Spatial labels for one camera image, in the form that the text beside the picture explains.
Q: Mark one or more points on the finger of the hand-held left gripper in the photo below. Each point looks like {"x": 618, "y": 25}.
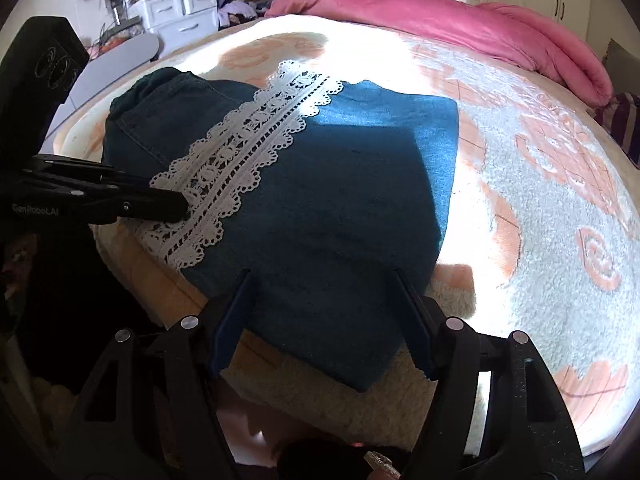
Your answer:
{"x": 90, "y": 172}
{"x": 150, "y": 206}

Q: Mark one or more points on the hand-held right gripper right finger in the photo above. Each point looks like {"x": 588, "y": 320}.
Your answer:
{"x": 417, "y": 330}

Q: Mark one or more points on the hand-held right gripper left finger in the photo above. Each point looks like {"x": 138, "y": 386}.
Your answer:
{"x": 231, "y": 325}

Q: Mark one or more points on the blue lace-trimmed pants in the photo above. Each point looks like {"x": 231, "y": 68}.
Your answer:
{"x": 325, "y": 200}

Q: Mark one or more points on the grey oval board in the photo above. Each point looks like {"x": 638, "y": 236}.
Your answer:
{"x": 110, "y": 70}

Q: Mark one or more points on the metal flask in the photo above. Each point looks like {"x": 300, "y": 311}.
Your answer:
{"x": 116, "y": 10}

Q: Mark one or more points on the glittery beige ornament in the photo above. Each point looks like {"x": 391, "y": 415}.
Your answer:
{"x": 382, "y": 464}

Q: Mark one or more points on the white drawer unit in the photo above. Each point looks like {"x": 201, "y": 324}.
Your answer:
{"x": 175, "y": 15}

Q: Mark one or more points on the printed fleece blanket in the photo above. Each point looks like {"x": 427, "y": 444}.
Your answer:
{"x": 550, "y": 240}

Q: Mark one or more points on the pile of clothes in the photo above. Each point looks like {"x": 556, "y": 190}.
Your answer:
{"x": 245, "y": 7}

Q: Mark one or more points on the striped pillow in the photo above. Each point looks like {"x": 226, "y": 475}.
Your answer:
{"x": 622, "y": 125}

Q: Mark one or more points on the pink duvet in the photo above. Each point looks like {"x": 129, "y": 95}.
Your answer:
{"x": 450, "y": 25}

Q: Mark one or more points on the grey headboard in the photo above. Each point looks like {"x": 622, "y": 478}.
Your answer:
{"x": 625, "y": 65}

